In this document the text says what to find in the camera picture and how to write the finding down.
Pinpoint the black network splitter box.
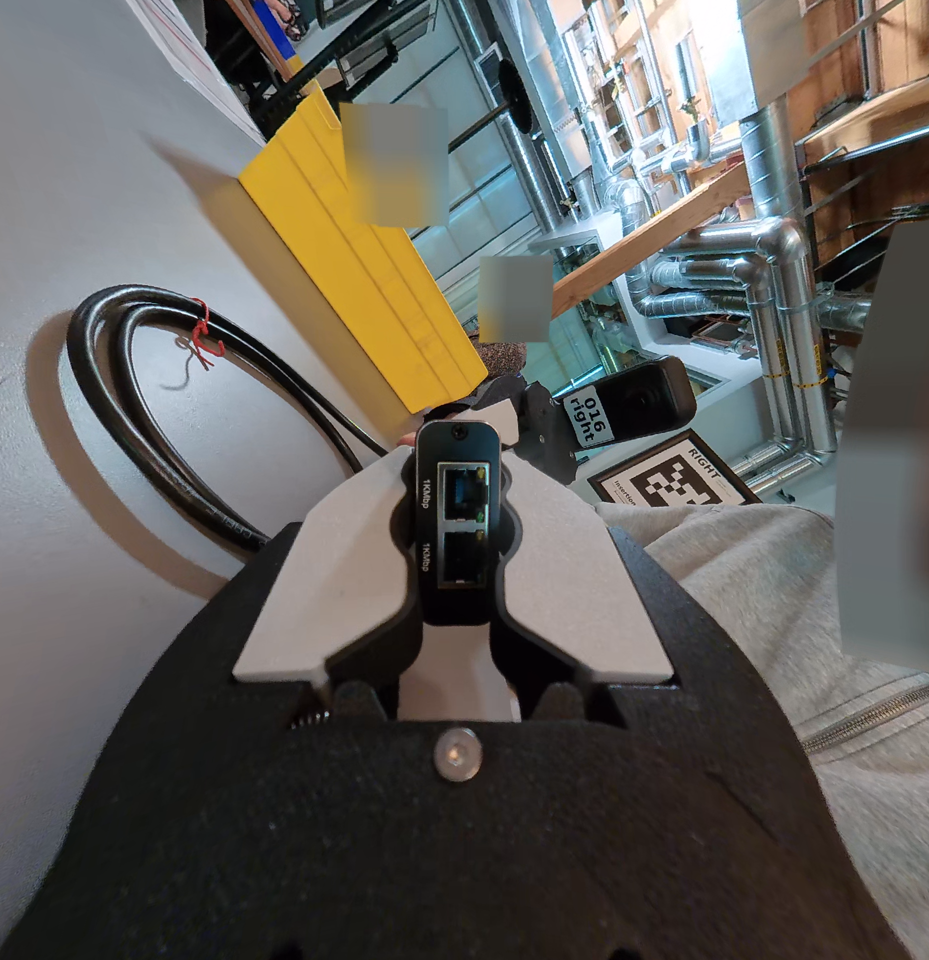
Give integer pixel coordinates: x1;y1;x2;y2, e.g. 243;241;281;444
415;420;503;627

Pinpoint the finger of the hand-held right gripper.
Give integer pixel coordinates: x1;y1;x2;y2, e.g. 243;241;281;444
464;397;523;451

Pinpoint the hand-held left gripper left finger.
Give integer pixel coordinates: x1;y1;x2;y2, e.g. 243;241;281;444
232;448;424;725

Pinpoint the cluster of silver duct pipes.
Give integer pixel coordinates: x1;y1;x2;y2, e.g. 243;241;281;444
449;0;886;481

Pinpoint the red twist tie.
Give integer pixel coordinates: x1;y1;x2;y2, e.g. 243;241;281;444
189;297;227;370

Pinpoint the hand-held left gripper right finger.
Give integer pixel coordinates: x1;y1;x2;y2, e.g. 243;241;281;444
490;450;674;714

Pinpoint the yellow plastic bin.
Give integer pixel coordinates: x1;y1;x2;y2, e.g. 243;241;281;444
238;90;490;416

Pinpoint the white paper sheet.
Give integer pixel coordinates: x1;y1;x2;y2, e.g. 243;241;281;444
123;0;269;145

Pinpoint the wooden ceiling beam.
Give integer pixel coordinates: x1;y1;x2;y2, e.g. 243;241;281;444
550;161;752;320

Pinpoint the black network cable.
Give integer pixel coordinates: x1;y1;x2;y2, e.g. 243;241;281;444
65;283;391;556

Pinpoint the black disc on rod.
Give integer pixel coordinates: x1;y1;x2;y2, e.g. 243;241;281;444
496;60;535;135

